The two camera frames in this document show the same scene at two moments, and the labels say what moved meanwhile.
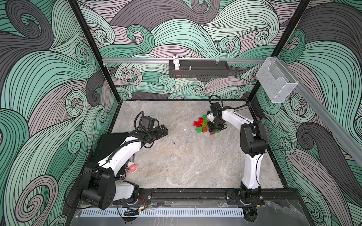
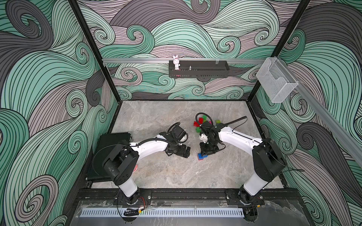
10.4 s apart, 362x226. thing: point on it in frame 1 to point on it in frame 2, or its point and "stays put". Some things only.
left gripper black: [160, 134] to [182, 151]
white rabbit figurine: [176, 61] stays put
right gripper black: [211, 129] to [204, 151]
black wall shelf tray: [198, 68] stays put
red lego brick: [199, 123] stays put
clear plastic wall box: [275, 80] stays put
